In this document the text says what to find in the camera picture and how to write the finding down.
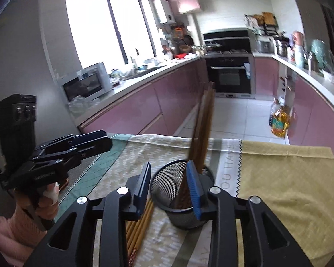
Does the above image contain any kitchen window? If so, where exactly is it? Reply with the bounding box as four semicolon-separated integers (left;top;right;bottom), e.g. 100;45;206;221
65;0;156;70

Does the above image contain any pink base cabinets curved run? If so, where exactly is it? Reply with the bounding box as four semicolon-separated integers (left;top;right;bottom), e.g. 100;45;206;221
253;57;334;151

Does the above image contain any black range hood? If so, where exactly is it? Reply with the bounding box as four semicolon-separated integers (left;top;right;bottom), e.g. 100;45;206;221
203;29;251;53

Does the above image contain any patterned tablecloth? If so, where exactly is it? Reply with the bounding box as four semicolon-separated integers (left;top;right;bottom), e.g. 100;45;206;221
57;133;334;267

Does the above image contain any pink base cabinets long run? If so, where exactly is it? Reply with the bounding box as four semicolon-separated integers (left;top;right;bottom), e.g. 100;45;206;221
78;57;209;137

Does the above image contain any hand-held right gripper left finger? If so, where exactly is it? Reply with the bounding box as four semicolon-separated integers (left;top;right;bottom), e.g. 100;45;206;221
24;161;152;267

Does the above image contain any pink kettle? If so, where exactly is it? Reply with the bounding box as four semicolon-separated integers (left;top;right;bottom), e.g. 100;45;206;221
292;30;305;48

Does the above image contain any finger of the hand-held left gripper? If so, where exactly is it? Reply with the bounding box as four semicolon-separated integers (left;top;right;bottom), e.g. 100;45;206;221
34;130;108;157
33;136;113;171

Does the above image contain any yellow cooking oil bottle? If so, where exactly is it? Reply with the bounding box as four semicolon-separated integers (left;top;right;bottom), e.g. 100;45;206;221
270;103;291;137

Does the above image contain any steel stock pot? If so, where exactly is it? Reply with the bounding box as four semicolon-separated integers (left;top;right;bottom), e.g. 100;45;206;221
275;39;288;57

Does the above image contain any black built-in oven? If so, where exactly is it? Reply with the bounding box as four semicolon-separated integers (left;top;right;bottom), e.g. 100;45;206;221
204;53;255;99

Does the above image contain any white water heater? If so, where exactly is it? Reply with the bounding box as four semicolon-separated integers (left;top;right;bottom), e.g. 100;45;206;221
153;0;176;24

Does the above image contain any pink wall cabinet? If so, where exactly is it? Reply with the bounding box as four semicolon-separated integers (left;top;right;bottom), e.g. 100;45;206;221
167;0;202;14

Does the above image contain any grey refrigerator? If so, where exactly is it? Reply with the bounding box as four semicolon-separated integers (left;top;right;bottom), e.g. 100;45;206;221
0;0;81;134

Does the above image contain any silver toaster oven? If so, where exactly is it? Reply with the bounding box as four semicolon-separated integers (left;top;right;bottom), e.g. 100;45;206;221
62;63;113;103

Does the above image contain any bundle of wooden chopsticks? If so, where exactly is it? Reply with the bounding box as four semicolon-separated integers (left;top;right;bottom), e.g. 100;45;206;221
174;81;216;210

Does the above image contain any black storage rack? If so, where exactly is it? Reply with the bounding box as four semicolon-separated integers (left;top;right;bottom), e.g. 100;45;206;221
245;12;280;36

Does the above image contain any silver rice cooker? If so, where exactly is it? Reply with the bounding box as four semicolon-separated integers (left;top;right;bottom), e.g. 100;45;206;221
256;37;276;54

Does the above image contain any pile of wooden chopsticks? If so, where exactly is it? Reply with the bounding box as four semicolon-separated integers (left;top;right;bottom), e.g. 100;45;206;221
125;199;155;267

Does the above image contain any person's left hand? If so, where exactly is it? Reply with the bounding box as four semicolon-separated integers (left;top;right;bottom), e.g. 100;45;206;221
14;182;61;230

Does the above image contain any black mesh utensil holder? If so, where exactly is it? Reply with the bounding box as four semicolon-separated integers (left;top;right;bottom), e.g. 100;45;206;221
150;159;215;229

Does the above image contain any wooden cutting board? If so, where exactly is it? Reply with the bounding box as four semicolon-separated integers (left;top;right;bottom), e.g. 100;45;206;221
262;12;276;25

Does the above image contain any green plastic bag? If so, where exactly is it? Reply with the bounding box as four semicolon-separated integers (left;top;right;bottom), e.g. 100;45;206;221
310;39;334;71

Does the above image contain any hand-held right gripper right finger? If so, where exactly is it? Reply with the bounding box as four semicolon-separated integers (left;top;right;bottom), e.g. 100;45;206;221
186;160;314;267

